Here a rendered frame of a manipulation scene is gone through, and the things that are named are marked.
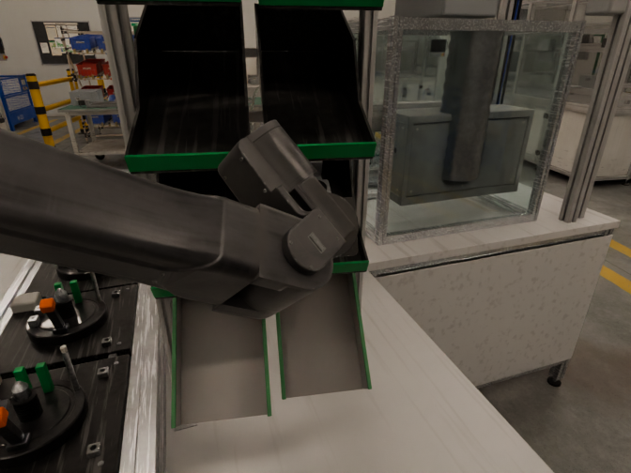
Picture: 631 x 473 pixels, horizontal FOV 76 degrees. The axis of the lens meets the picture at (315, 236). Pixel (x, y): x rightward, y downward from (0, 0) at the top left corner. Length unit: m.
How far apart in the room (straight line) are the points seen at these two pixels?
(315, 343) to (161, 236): 0.46
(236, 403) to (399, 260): 0.83
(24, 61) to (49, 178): 11.76
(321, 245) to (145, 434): 0.48
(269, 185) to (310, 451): 0.54
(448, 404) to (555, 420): 1.36
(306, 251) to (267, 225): 0.03
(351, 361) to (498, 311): 1.14
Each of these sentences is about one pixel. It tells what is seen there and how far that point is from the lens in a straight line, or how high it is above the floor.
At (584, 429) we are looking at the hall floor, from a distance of 2.23.
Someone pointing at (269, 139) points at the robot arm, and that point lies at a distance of 0.34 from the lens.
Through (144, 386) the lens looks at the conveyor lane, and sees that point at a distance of 0.78.
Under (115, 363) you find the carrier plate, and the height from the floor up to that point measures 0.97.
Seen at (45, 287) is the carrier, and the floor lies 0.97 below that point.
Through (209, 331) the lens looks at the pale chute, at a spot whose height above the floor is 1.08.
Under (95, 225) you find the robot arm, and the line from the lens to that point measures 0.24.
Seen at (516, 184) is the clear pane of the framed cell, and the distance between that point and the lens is 1.68.
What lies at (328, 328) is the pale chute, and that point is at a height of 1.06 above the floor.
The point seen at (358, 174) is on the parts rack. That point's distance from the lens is 0.65.
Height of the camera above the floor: 1.47
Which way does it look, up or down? 25 degrees down
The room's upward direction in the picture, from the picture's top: straight up
